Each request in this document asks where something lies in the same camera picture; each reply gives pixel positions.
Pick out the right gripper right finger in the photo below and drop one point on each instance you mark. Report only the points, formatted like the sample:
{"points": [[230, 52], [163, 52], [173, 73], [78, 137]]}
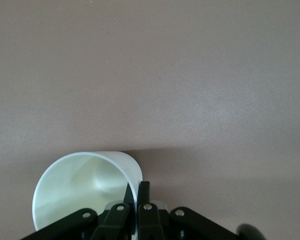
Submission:
{"points": [[147, 220]]}

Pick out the white plastic cup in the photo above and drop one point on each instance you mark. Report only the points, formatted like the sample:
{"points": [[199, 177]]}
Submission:
{"points": [[72, 180]]}

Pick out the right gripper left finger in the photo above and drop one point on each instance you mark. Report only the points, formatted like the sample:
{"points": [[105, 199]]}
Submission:
{"points": [[112, 222]]}

